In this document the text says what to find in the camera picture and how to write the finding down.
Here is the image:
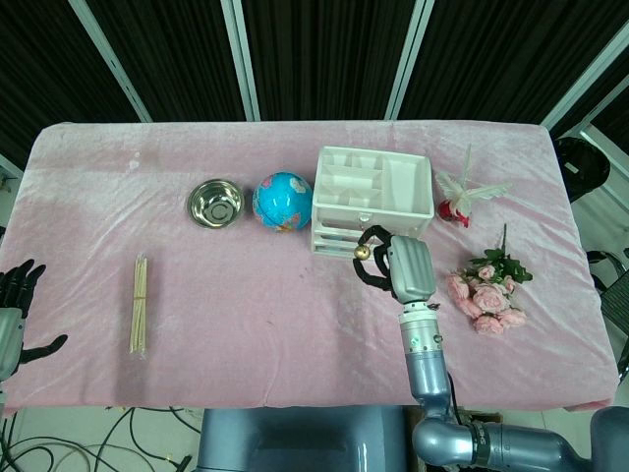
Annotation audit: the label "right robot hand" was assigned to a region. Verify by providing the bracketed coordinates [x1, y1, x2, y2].
[351, 225, 435, 310]

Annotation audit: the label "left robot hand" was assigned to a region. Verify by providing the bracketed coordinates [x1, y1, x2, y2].
[0, 259, 69, 381]

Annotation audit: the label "pink artificial rose bouquet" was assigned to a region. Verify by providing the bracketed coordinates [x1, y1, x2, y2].
[445, 223, 534, 335]

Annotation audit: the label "white plastic drawer organizer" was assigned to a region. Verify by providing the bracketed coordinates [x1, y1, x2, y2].
[309, 145, 435, 256]

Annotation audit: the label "white feather red ornament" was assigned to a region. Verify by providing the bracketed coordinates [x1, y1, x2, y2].
[434, 143, 513, 229]

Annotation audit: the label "bundle of wooden sticks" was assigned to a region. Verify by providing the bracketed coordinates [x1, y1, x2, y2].
[128, 251, 150, 356]

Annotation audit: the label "blue globe ball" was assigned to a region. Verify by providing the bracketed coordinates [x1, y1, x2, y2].
[252, 171, 315, 233]

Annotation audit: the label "pink velvet tablecloth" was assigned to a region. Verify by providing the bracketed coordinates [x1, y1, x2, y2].
[0, 120, 618, 413]

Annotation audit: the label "black stool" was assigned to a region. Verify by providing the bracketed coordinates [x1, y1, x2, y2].
[553, 137, 612, 202]

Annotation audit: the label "black chair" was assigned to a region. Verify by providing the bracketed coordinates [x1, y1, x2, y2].
[585, 249, 629, 384]

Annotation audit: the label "robot torso base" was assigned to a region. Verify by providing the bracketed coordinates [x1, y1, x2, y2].
[195, 405, 420, 472]

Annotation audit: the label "stainless steel bowl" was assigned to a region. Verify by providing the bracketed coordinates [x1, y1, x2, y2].
[187, 179, 246, 228]

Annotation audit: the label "black floor cables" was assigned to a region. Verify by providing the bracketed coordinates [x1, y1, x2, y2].
[0, 405, 203, 472]

